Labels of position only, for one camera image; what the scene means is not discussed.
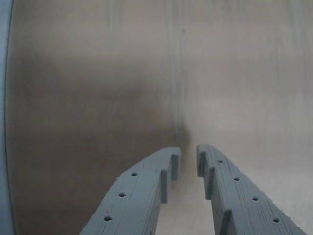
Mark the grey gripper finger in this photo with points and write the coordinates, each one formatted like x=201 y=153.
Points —
x=239 y=203
x=137 y=195

